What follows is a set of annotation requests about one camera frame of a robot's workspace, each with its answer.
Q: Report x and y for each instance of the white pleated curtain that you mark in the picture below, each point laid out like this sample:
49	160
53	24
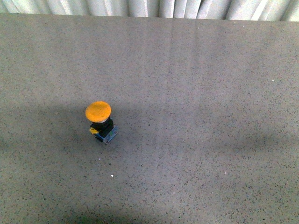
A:
241	10

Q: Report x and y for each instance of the yellow mushroom push button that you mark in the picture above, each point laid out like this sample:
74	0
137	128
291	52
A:
102	126

